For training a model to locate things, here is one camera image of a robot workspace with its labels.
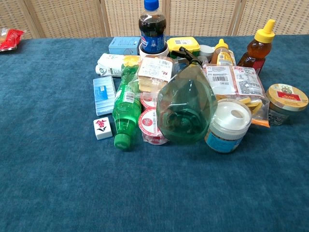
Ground glass jar with gold lid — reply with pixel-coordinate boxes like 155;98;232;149
266;83;309;127

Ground woven folding screen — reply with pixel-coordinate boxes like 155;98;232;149
0;0;309;39

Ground white milk carton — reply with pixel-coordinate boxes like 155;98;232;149
95;53;128;78

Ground cola bottle with blue cap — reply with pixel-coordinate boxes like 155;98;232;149
138;0;167;54

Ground white mahjong tile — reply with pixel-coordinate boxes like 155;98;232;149
93;116;113;141

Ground green soda bottle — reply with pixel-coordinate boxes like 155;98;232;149
112;63;142;152

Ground small orange sauce bottle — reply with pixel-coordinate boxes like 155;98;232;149
211;38;235;66

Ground blue tissue pack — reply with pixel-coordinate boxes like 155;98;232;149
93;76;116;116

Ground bagged crackers with white label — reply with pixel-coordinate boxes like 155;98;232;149
137;57;175;93

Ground snack bag with barcode label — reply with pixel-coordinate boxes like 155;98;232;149
202;64;239;96

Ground white lid blue jar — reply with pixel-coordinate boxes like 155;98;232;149
204;98;253;154

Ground red snack packet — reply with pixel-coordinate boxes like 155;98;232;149
0;28;26;52

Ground amber bear honey bottle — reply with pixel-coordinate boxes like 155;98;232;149
237;19;276;75

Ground blue tablecloth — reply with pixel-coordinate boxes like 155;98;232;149
0;34;309;232

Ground red and white cup pack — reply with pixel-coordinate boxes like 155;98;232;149
138;91;169;145

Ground large green-tinted clear bottle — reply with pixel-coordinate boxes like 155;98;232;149
155;46;218;145

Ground snack bag with red label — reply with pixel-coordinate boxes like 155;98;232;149
216;65;270;128

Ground light blue box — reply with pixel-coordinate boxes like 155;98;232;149
108;36;142;56

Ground yellow lidded container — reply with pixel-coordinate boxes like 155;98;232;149
167;37;201;58

